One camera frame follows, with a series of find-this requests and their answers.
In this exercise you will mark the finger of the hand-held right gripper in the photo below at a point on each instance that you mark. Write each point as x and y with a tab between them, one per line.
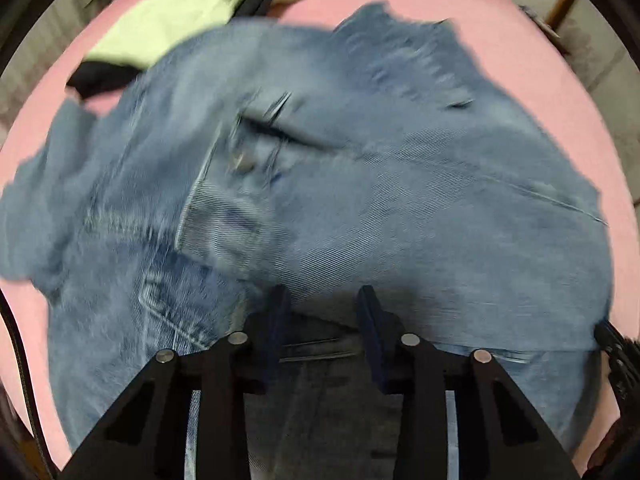
614	360

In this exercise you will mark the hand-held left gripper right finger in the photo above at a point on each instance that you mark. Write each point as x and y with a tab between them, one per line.
367	310

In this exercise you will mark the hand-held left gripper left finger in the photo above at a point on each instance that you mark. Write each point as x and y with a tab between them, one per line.
278	310

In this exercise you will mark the blue denim jeans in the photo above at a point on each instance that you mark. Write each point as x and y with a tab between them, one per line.
375	185

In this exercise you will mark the bed with pink sheet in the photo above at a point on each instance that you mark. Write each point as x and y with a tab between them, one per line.
525	60

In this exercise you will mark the light green and black garment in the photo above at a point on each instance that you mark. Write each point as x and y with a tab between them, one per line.
165	15

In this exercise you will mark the wooden furniture piece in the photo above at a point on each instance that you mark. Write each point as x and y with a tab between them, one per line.
562	5

